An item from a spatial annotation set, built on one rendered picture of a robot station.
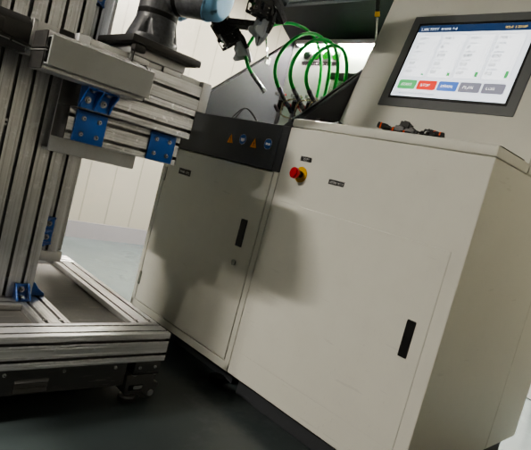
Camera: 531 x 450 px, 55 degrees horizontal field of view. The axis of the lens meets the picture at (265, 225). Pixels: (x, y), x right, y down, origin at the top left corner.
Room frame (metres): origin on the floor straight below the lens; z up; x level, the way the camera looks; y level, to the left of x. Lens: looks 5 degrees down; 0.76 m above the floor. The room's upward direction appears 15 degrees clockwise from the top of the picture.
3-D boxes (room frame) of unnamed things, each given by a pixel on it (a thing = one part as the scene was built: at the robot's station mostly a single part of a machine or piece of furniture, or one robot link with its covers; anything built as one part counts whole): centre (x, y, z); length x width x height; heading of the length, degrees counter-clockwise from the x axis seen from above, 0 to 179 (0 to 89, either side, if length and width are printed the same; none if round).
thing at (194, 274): (2.00, 0.25, 0.44); 0.65 x 0.02 x 0.68; 45
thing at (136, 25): (1.53, 0.46, 1.09); 0.15 x 0.15 x 0.10
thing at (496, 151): (1.58, -0.33, 0.96); 0.70 x 0.22 x 0.03; 45
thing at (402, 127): (1.56, -0.35, 1.01); 0.23 x 0.11 x 0.06; 45
